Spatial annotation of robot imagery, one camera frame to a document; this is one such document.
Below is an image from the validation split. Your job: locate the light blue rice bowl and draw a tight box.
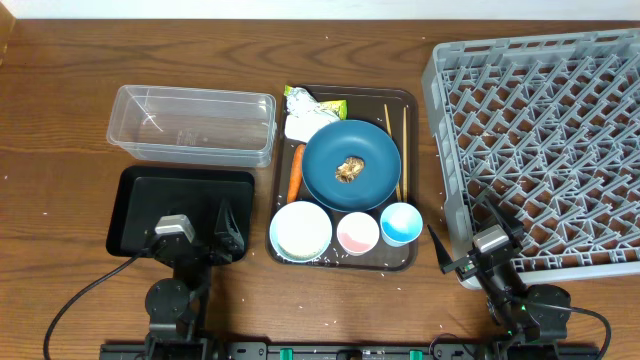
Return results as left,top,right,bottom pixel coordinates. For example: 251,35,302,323
269,201,333,263

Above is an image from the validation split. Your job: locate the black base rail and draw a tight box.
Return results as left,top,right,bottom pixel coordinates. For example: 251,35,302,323
99,338,601,360

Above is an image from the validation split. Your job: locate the dark brown serving tray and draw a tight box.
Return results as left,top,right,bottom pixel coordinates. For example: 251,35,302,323
265,83,420,273

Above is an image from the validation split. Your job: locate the green foil snack wrapper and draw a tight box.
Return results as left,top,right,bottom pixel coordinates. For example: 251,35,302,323
284,85,348,120

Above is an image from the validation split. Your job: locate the grey dishwasher rack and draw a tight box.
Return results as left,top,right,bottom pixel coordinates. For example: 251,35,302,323
421,29,639,284

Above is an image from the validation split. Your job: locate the dark blue plate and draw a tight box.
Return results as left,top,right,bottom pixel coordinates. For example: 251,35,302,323
302,120,401,212

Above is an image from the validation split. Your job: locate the pink and white cup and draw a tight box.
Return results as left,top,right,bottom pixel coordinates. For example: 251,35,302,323
337,212,380,256

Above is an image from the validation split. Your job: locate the orange carrot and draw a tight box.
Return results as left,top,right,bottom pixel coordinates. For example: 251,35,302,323
287,144,306,203

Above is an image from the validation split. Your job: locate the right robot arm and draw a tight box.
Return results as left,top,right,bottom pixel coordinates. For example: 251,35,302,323
429,199,571,359

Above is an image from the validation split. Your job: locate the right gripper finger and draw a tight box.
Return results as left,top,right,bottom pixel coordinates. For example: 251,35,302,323
427,225,455,274
479,196,524,245

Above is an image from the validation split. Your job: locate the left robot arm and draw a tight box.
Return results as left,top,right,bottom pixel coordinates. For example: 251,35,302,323
141,199,246,360

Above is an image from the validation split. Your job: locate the brown food scrap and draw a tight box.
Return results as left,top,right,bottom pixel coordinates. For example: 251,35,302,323
335,157,365,183

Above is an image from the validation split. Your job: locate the clear plastic bin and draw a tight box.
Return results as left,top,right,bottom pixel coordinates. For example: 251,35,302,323
106,85,277,168

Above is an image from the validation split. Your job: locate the crumpled white napkin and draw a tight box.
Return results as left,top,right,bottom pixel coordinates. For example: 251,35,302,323
284,112,340,143

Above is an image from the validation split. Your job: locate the black plastic bin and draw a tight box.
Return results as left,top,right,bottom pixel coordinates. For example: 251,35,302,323
106,165,255,257

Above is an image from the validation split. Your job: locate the blue and white cup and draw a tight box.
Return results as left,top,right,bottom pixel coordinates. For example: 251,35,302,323
380,202,424,247

